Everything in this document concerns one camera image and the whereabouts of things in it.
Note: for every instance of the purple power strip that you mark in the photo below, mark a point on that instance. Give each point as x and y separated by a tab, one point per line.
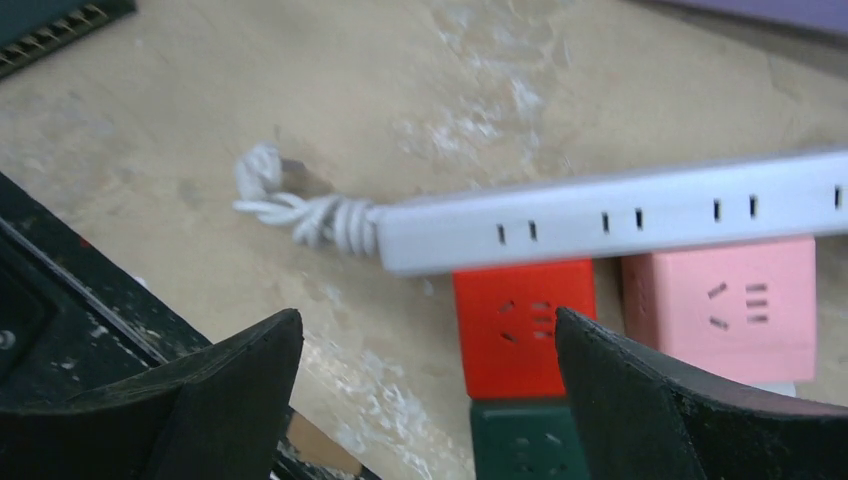
809	16

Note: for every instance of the white power strip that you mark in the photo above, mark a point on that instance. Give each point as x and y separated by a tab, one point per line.
618	214

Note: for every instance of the black box near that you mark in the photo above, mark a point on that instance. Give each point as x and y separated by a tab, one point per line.
33	29

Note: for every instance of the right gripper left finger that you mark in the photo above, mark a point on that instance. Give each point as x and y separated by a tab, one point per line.
214	414

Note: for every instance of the red cube socket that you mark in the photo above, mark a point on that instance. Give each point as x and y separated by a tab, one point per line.
506	319

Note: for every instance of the dark green cube socket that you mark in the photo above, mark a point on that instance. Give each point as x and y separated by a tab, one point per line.
526	439

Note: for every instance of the white flat adapter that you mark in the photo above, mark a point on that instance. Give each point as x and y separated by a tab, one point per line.
781	388

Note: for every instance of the pink cube socket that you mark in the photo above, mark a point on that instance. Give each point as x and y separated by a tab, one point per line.
744	312

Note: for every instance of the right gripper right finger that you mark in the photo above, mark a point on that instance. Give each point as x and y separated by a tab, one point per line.
641	414

